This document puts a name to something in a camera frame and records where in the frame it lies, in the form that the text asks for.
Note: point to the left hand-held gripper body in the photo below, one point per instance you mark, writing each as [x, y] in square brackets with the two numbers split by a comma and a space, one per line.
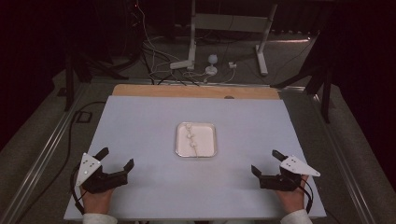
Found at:
[93, 182]

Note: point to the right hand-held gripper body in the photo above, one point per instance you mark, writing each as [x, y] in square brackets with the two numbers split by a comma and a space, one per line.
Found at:
[280, 182]

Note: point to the white square plate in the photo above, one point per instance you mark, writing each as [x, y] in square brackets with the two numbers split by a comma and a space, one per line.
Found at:
[205, 140]

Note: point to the person's left hand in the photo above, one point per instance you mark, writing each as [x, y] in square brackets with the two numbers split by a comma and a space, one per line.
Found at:
[96, 202]

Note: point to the person's right hand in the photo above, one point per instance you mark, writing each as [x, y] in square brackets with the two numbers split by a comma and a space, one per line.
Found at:
[292, 200]

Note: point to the light blue table mat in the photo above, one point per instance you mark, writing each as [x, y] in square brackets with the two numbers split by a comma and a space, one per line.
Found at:
[149, 130]

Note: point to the black tripod stand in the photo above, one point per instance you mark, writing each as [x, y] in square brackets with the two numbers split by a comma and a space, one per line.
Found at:
[69, 81]
[326, 99]

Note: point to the wooden table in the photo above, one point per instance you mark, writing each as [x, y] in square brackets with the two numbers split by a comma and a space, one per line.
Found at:
[186, 91]

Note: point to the white plug adapter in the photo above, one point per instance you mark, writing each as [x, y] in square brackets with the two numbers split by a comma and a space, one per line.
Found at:
[232, 65]

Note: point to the white round desk lamp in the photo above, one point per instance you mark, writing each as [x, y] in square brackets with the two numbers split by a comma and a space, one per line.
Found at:
[212, 59]

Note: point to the black square floor bracket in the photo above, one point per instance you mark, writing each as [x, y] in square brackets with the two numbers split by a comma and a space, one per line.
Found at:
[83, 117]

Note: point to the metal floor rail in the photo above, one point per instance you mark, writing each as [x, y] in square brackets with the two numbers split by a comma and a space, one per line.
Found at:
[342, 161]
[40, 161]

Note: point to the white metal desk frame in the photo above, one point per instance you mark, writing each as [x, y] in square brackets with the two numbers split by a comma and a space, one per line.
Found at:
[230, 22]

